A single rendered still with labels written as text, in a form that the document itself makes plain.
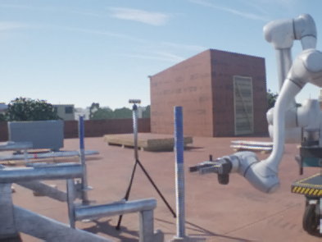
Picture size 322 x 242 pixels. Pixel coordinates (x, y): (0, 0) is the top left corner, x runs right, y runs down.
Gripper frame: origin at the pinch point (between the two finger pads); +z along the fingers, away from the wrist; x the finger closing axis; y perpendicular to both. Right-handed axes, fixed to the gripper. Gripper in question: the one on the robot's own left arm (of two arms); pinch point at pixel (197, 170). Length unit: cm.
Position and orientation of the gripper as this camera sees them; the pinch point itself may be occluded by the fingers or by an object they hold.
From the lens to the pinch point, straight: 138.6
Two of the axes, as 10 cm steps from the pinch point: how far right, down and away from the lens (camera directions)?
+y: -0.3, -10.0, 0.0
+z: -8.2, 0.2, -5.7
